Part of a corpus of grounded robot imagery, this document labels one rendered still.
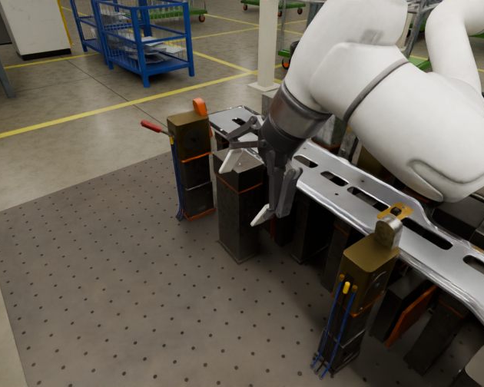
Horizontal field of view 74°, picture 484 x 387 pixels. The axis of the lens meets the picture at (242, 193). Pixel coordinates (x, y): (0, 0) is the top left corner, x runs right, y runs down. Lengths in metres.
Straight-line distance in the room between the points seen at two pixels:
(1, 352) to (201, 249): 1.19
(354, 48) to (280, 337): 0.66
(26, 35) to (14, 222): 5.67
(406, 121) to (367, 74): 0.07
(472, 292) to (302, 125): 0.40
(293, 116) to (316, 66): 0.08
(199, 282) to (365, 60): 0.73
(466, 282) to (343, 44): 0.45
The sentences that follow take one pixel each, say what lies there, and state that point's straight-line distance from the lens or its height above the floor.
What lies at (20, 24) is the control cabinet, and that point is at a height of 0.55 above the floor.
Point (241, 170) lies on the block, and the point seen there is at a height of 1.03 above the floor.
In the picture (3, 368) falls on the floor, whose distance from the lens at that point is 1.91.
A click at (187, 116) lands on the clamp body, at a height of 1.06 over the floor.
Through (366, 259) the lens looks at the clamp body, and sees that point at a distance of 0.58.
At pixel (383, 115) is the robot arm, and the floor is 1.30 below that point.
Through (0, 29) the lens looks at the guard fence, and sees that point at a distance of 7.64.
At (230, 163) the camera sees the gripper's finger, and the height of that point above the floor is 1.10.
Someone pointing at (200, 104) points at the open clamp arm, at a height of 1.10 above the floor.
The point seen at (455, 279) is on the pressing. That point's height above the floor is 1.00.
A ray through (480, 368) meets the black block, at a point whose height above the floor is 0.99.
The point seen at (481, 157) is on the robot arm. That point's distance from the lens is 0.42.
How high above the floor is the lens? 1.45
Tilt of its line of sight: 37 degrees down
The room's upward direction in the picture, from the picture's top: straight up
